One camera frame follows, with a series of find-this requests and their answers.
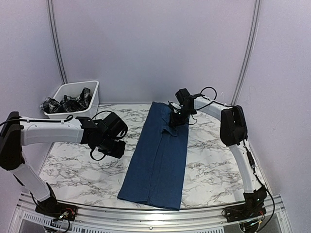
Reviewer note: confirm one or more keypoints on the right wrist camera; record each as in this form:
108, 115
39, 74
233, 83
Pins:
174, 107

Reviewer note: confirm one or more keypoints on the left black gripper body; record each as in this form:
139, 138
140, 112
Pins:
111, 150

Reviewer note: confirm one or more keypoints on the right aluminium corner post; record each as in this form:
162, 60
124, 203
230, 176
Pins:
248, 52

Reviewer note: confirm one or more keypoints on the aluminium front rail frame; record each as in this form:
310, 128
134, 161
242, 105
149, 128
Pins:
96, 219

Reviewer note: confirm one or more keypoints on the blue t-shirt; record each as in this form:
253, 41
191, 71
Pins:
155, 175

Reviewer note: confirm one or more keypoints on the plaid black white garment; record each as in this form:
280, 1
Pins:
68, 104

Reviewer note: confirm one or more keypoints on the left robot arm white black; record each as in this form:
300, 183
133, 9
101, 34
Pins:
104, 135

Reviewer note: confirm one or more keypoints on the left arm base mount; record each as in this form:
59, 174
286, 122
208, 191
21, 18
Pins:
67, 210

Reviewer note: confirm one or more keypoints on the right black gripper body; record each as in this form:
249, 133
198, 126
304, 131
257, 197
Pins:
181, 118

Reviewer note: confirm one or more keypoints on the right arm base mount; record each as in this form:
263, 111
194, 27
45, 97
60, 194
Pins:
240, 212

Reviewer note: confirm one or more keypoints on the white plastic laundry bin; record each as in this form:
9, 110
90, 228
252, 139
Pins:
73, 90

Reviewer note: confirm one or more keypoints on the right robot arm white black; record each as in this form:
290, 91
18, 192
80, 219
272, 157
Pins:
234, 134

